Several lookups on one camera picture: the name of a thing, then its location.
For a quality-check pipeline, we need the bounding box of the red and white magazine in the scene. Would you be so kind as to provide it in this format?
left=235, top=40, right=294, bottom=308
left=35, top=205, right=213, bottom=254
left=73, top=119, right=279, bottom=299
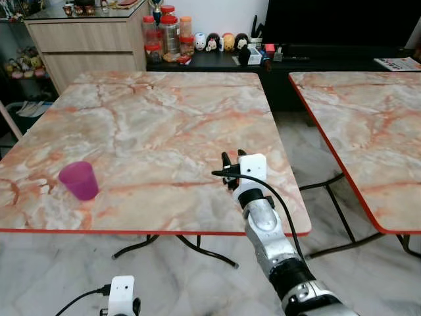
left=374, top=57, right=421, bottom=72

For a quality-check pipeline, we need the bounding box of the large clear red lid jar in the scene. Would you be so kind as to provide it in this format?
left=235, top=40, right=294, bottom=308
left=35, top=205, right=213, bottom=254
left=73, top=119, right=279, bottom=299
left=160, top=14, right=182, bottom=63

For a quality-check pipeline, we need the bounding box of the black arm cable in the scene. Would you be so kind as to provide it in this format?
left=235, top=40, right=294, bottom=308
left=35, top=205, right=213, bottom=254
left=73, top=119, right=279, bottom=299
left=211, top=169, right=307, bottom=261
left=55, top=284, right=111, bottom=316

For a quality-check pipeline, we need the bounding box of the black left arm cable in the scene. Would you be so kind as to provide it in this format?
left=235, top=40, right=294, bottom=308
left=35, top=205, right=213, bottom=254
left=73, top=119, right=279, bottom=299
left=55, top=284, right=111, bottom=316

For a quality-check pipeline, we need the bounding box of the light wooden pole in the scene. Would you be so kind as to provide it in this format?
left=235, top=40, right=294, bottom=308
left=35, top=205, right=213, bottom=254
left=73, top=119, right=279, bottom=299
left=0, top=102, right=24, bottom=141

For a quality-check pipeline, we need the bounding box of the orange lid snack jar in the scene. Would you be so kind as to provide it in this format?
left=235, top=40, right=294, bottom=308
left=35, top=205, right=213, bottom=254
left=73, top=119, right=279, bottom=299
left=179, top=16, right=193, bottom=39

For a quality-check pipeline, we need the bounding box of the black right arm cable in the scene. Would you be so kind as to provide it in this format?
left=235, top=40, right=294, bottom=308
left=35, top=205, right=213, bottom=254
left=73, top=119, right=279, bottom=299
left=211, top=169, right=307, bottom=261

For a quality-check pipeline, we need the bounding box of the light wooden drawer cabinet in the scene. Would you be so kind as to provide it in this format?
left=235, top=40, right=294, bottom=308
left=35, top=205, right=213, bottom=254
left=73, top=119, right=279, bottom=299
left=25, top=3, right=151, bottom=93

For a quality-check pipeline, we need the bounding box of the purple plastic cup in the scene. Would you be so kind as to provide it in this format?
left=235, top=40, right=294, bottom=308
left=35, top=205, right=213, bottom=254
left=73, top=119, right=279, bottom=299
left=58, top=161, right=100, bottom=201

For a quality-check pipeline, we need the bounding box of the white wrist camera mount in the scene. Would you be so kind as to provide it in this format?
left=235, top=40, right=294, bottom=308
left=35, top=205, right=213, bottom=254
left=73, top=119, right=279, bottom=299
left=108, top=276, right=136, bottom=316
left=237, top=154, right=268, bottom=192

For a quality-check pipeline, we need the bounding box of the pile of papers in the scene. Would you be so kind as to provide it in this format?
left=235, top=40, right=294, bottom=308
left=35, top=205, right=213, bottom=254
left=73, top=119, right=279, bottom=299
left=14, top=99, right=53, bottom=120

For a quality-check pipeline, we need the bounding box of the small red lid jar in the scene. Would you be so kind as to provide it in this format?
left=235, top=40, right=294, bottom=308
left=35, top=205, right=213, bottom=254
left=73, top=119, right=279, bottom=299
left=180, top=36, right=195, bottom=57
left=145, top=43, right=163, bottom=65

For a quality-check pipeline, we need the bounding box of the small metal trophy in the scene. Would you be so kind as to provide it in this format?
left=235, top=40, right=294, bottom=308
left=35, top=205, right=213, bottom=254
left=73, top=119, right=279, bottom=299
left=150, top=0, right=165, bottom=18

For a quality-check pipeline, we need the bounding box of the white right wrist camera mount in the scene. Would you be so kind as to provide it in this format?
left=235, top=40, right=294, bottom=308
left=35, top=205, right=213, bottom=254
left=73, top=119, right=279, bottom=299
left=237, top=154, right=268, bottom=192

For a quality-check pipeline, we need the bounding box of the shelf with small toys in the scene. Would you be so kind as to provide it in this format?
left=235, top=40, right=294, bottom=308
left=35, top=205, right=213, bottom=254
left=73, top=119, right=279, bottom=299
left=0, top=18, right=53, bottom=101

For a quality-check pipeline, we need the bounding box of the medium clear red lid jar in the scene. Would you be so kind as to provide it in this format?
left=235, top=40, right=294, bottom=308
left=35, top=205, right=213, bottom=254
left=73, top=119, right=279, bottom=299
left=142, top=16, right=159, bottom=47

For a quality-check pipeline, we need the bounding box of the black television screen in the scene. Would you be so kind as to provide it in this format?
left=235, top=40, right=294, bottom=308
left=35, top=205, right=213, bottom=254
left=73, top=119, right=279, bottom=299
left=262, top=0, right=421, bottom=47

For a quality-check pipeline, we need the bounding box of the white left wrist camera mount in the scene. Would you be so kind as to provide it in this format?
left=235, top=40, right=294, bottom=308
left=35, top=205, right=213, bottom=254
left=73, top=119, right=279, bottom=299
left=108, top=276, right=136, bottom=316

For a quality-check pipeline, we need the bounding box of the small white box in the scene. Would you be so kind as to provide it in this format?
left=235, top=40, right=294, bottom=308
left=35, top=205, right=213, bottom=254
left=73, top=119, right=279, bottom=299
left=251, top=47, right=266, bottom=65

